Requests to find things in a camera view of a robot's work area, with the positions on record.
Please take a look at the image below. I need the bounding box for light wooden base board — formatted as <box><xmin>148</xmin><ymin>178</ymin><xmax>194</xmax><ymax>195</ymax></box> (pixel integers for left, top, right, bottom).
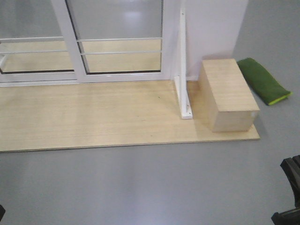
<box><xmin>0</xmin><ymin>81</ymin><xmax>260</xmax><ymax>152</ymax></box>

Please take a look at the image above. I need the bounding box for white support brace bracket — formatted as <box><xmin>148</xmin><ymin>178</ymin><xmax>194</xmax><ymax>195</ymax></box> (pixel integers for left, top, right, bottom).
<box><xmin>173</xmin><ymin>7</ymin><xmax>193</xmax><ymax>120</ymax></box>

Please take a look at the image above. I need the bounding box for light wooden box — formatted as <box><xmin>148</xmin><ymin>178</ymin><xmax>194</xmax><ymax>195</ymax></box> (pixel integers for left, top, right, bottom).
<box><xmin>198</xmin><ymin>59</ymin><xmax>260</xmax><ymax>132</ymax></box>

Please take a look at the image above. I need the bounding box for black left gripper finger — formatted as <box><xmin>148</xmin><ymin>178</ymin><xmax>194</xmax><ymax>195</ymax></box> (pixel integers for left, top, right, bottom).
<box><xmin>0</xmin><ymin>205</ymin><xmax>6</xmax><ymax>221</ymax></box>

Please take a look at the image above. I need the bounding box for fixed white framed glass panel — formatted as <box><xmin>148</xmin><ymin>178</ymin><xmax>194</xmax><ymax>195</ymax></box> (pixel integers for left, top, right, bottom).
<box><xmin>0</xmin><ymin>0</ymin><xmax>75</xmax><ymax>83</ymax></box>

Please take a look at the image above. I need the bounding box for white framed sliding glass door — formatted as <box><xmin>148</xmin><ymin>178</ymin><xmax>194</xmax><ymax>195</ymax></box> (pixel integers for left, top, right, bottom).
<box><xmin>52</xmin><ymin>0</ymin><xmax>180</xmax><ymax>83</ymax></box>

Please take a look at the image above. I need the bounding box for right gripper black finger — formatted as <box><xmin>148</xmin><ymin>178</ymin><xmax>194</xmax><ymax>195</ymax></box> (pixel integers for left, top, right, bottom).
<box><xmin>280</xmin><ymin>155</ymin><xmax>300</xmax><ymax>208</ymax></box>
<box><xmin>271</xmin><ymin>208</ymin><xmax>300</xmax><ymax>225</ymax></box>

